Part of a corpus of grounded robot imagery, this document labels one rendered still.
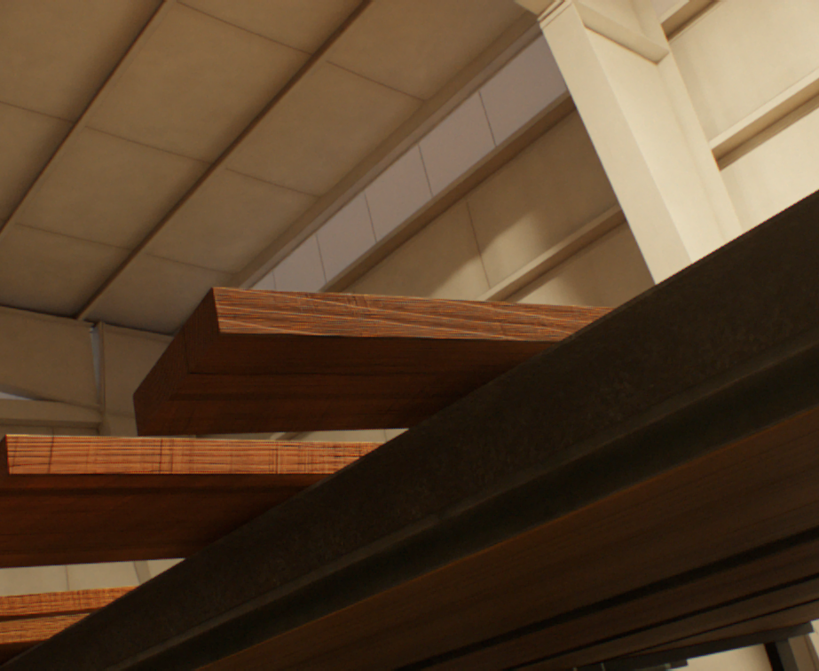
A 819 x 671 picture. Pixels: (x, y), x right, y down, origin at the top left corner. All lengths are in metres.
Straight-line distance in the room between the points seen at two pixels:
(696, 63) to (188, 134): 4.78
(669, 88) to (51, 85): 5.29
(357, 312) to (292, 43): 8.82
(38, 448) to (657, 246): 6.34
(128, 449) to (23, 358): 11.96
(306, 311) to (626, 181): 6.53
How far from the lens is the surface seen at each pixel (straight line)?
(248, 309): 0.51
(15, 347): 12.67
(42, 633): 1.25
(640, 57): 8.20
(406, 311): 0.56
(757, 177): 7.83
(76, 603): 1.11
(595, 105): 7.22
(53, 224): 11.48
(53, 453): 0.67
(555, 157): 9.03
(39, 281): 12.52
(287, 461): 0.75
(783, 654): 4.12
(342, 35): 9.05
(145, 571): 12.27
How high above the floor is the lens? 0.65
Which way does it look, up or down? 22 degrees up
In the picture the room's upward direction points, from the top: 13 degrees counter-clockwise
